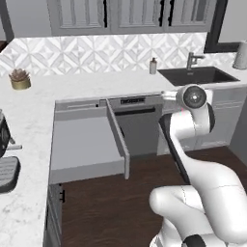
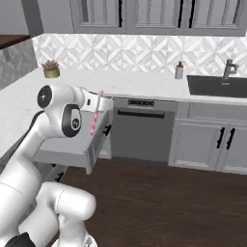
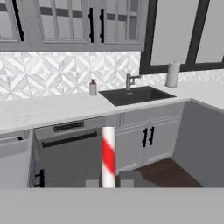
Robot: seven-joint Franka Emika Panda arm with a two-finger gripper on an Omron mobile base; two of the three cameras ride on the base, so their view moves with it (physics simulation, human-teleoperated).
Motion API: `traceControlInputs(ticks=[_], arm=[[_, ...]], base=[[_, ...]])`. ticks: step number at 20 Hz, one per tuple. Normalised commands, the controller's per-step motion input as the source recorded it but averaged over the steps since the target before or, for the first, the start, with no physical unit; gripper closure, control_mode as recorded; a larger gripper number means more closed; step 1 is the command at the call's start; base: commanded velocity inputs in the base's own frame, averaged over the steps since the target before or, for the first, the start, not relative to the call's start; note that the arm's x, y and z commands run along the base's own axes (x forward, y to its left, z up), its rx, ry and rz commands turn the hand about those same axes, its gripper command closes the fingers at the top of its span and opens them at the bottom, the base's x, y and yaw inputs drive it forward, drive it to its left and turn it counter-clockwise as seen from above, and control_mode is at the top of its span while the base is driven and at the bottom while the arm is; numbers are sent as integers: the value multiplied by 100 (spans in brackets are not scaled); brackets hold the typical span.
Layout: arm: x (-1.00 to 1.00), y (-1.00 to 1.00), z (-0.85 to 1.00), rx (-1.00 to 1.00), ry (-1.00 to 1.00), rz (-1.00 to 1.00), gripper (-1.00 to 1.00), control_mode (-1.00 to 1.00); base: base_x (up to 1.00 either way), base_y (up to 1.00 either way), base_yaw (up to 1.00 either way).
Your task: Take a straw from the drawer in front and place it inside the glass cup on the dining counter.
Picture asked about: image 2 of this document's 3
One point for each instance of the grey false drawer front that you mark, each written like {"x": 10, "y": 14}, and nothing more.
{"x": 218, "y": 112}

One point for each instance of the black sink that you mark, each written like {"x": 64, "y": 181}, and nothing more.
{"x": 218, "y": 87}

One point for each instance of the grey open drawer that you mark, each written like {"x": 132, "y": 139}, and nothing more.
{"x": 64, "y": 151}

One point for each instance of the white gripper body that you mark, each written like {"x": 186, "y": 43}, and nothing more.
{"x": 107, "y": 104}

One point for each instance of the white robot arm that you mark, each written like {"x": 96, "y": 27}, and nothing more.
{"x": 22, "y": 180}

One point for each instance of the white soap dispenser bottle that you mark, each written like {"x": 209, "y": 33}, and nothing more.
{"x": 179, "y": 71}

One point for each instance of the small potted plant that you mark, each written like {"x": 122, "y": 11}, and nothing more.
{"x": 51, "y": 70}

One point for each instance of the grey cupboard door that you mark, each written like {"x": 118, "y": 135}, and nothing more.
{"x": 238, "y": 151}
{"x": 193, "y": 144}

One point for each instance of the grey dishwasher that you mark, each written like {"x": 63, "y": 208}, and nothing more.
{"x": 143, "y": 138}

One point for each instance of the red white striped straw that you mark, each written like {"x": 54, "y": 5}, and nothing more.
{"x": 95, "y": 117}

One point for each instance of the grey wall cupboards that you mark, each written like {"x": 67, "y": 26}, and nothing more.
{"x": 154, "y": 16}

